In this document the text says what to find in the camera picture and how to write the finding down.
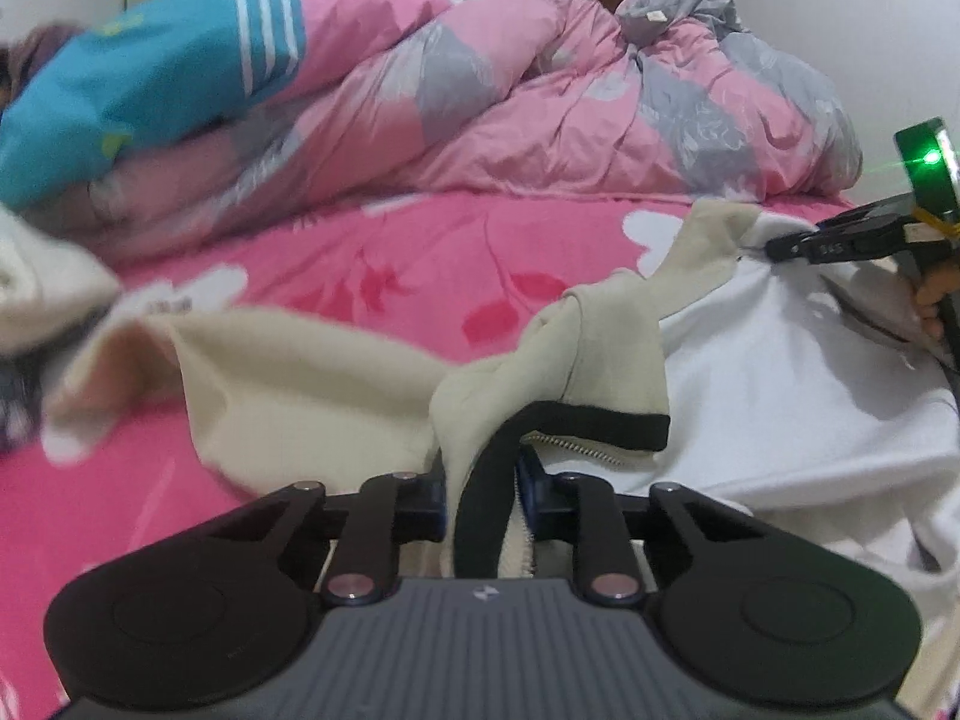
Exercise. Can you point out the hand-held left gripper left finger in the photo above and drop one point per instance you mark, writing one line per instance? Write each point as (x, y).
(431, 501)

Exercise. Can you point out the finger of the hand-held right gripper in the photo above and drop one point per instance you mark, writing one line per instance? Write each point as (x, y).
(799, 247)

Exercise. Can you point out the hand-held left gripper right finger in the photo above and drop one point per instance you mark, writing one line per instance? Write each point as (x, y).
(529, 484)

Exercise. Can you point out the beige jacket with black trim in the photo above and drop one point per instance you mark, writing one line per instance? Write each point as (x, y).
(315, 382)

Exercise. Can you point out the person's right hand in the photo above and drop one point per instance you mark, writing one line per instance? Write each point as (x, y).
(943, 300)

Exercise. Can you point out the pink floral blanket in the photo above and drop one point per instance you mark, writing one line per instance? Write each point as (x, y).
(420, 255)

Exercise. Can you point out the pink grey floral duvet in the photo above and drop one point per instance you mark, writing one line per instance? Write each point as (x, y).
(540, 97)

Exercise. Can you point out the plaid cloth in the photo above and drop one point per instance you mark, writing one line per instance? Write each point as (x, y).
(15, 405)

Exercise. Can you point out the white folded cloth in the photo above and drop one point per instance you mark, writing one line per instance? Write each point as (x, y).
(45, 277)

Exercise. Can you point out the blue pillow with white stripes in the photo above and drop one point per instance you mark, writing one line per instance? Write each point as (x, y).
(120, 97)

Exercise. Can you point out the dark brown plush toy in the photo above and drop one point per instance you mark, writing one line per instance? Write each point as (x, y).
(34, 60)

